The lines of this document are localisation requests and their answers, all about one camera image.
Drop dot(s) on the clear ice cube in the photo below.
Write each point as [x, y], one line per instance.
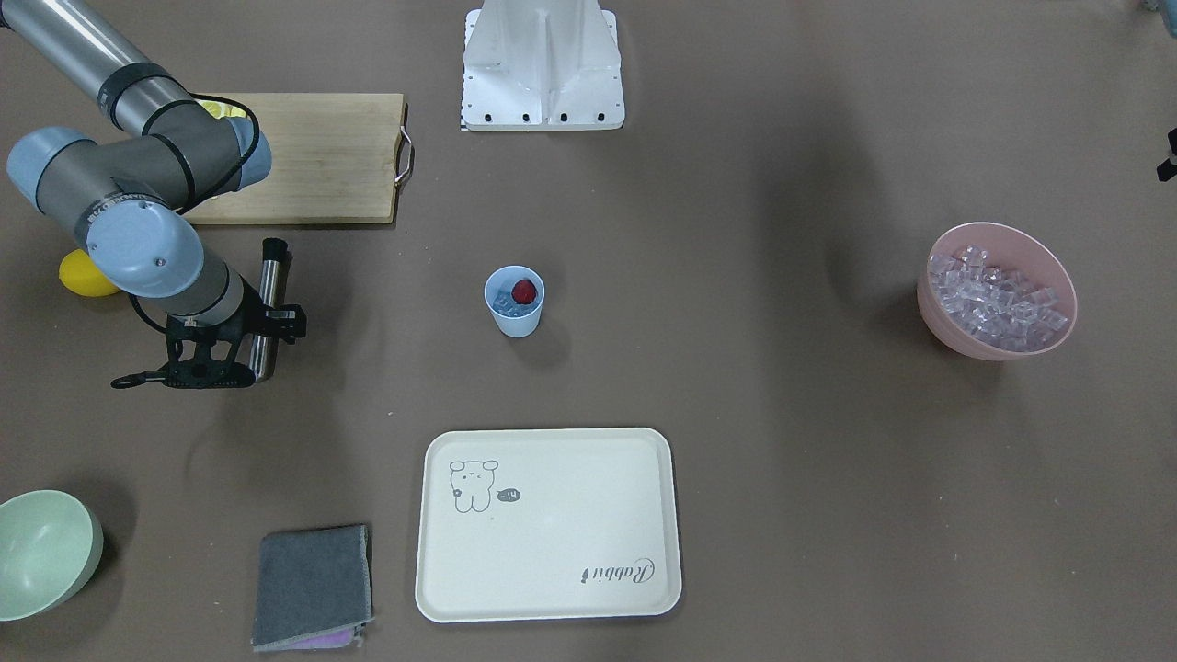
[503, 305]

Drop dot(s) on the mint green bowl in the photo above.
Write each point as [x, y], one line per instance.
[51, 544]

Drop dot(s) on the cream rabbit tray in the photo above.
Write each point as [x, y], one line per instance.
[519, 525]

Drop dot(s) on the steel muddler black tip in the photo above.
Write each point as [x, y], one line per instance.
[274, 268]

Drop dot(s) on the light blue plastic cup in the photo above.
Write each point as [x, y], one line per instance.
[503, 279]

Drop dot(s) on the lemon slice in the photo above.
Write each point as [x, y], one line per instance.
[222, 110]

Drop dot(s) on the grey folded cloth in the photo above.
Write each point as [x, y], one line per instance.
[313, 590]

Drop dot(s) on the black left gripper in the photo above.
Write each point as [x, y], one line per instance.
[1165, 171]

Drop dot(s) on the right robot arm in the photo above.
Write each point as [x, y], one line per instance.
[125, 203]

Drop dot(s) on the wooden cutting board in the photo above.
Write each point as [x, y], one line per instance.
[335, 159]

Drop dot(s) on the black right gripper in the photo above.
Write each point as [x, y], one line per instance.
[241, 324]

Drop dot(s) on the pink bowl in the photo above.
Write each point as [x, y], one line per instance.
[1010, 248]

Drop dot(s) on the red strawberry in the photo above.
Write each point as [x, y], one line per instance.
[524, 292]

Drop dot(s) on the pile of ice cubes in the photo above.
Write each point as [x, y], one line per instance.
[992, 305]

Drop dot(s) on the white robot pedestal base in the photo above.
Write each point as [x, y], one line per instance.
[541, 66]

